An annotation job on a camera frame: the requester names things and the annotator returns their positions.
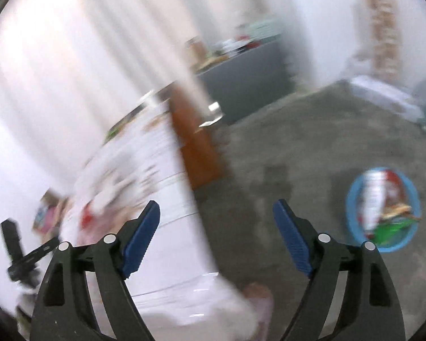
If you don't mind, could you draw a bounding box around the dark grey cabinet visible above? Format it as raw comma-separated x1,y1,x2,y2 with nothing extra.
197,38,295,125

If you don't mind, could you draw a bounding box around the floral plastic tablecloth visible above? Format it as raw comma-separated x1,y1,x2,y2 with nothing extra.
61,103,258,340

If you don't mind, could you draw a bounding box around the cardboard box with clutter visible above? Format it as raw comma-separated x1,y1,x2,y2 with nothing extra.
32,189,69,237

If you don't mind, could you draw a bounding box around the white curtain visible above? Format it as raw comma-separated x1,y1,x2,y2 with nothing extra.
0,0,256,199

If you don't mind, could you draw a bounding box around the blue plastic trash basket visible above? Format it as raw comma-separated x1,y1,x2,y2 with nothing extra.
345,167,422,253

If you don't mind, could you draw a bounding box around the white toilet paper pack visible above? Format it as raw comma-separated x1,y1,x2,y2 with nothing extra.
348,75,424,123

